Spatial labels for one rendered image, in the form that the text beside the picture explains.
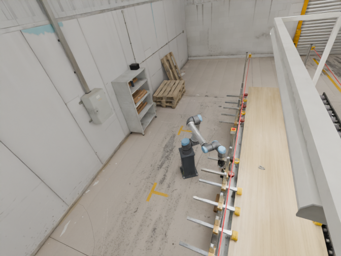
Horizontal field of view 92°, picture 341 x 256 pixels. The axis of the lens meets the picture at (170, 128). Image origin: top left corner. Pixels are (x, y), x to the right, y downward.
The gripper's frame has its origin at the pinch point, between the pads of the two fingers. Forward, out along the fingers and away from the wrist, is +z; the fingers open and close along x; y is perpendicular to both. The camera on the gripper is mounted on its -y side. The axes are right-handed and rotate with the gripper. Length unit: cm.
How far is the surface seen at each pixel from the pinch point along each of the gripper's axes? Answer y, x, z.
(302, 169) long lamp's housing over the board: 102, 36, -136
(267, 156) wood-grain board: -45, 58, 11
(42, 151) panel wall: 67, -258, -27
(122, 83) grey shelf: -128, -236, -52
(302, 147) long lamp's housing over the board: 92, 37, -137
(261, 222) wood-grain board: 51, 50, 11
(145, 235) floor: 85, -97, 101
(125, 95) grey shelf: -128, -238, -21
